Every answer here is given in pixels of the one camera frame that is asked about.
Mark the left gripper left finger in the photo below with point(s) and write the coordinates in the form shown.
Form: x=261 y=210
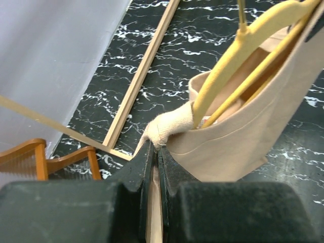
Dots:
x=110 y=210

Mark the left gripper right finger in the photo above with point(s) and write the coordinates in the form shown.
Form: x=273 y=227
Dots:
x=195 y=211

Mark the beige t shirt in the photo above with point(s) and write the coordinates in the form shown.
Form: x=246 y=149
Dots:
x=246 y=117

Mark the gold yellow hanger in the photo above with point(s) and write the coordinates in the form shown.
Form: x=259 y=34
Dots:
x=248 y=38

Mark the orange wooden shelf rack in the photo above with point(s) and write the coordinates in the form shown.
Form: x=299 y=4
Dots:
x=28 y=160

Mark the wooden clothes rack frame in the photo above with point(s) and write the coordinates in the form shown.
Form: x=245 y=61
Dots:
x=126 y=104

